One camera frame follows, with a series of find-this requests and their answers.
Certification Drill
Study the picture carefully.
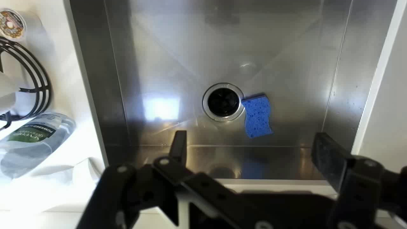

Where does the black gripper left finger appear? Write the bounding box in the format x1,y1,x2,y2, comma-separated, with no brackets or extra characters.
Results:
78,130,189,229

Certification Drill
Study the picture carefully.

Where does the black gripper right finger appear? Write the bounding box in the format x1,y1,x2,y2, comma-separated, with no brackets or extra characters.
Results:
311,132,407,229

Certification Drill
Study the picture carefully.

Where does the clear dish soap bottle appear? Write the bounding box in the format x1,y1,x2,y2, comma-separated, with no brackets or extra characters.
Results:
0,112,78,180

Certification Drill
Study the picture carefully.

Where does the blue sponge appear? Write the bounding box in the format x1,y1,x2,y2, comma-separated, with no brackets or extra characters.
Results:
241,93,276,140

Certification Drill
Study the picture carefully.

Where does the black sink drain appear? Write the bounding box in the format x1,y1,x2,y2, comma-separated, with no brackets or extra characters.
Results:
201,82,247,124

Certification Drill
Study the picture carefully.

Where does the stainless steel sink basin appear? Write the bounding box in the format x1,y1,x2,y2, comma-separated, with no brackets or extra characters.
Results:
63,0,400,182

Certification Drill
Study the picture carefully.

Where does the coffee pod with donut label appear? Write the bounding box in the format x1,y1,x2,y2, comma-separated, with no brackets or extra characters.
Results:
0,8,27,43

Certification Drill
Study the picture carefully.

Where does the metal wire paper towel holder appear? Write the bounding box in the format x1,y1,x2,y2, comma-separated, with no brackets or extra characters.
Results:
0,36,54,129

